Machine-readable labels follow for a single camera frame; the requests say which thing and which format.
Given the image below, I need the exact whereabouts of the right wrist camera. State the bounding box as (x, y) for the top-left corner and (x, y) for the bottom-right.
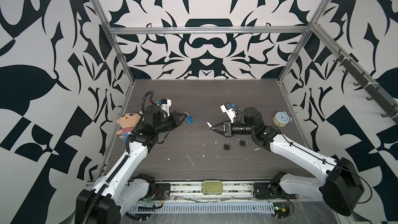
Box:
(220, 102), (237, 123)

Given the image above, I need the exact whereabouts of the blue padlock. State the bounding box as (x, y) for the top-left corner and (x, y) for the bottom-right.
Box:
(184, 113), (194, 125)

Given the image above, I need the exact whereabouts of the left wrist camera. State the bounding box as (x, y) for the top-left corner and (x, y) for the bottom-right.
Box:
(157, 99), (172, 116)

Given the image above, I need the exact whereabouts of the black padlock front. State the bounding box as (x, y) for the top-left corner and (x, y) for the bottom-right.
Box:
(223, 141), (233, 151)

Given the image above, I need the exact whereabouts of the white slotted cable duct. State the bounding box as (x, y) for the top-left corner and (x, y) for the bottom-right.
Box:
(128, 202), (275, 214)

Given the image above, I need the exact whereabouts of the plush doll striped shirt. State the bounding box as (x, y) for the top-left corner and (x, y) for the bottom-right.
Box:
(116, 112), (141, 143)

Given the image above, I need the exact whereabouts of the cream blue alarm clock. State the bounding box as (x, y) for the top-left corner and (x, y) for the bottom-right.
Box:
(272, 112), (292, 128)

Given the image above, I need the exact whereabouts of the black padlock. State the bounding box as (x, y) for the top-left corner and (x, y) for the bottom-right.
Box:
(223, 141), (233, 151)
(239, 138), (248, 147)

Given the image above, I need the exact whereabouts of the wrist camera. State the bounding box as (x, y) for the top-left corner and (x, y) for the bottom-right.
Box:
(157, 99), (172, 116)
(220, 102), (237, 123)

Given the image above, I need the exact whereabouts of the small electronics board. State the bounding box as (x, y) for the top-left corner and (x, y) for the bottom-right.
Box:
(272, 202), (294, 219)

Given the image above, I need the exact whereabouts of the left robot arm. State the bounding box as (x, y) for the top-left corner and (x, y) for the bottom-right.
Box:
(75, 91), (194, 224)

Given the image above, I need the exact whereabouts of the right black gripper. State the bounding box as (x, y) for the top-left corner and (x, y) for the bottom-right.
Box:
(211, 120), (256, 138)

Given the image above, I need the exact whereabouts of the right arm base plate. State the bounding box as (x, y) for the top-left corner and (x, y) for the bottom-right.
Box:
(253, 183), (296, 200)

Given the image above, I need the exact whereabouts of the black coat hook rail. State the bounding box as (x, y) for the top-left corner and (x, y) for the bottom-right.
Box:
(333, 49), (398, 125)

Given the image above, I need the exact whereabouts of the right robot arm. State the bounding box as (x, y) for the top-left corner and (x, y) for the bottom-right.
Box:
(208, 107), (370, 216)

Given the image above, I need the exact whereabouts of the gold metal tin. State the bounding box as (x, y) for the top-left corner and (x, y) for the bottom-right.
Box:
(202, 180), (223, 195)

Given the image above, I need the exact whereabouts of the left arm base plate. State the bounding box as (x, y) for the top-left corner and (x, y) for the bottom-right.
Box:
(149, 183), (171, 201)

